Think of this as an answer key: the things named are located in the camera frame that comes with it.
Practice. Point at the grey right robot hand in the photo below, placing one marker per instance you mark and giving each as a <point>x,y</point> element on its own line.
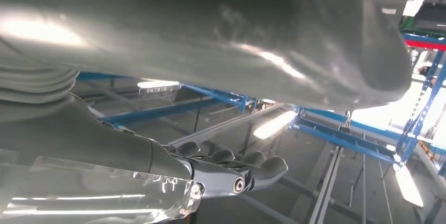
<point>174,24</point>

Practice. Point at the blue metal shelf rack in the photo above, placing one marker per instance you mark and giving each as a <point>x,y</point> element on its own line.
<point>418,125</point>
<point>345,138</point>

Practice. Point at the long ceiling light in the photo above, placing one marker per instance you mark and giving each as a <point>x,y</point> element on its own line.
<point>275,125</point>
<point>156,84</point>
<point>407,186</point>

